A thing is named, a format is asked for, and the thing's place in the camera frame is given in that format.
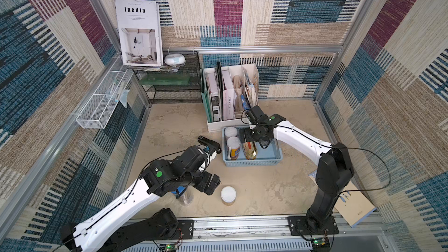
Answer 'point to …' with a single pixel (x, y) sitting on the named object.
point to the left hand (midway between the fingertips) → (211, 176)
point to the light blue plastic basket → (271, 156)
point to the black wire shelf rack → (184, 86)
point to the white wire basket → (95, 113)
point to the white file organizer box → (245, 80)
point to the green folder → (206, 96)
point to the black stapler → (204, 140)
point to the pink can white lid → (230, 132)
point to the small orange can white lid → (228, 195)
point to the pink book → (228, 95)
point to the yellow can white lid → (234, 143)
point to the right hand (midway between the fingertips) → (247, 135)
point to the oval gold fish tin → (250, 150)
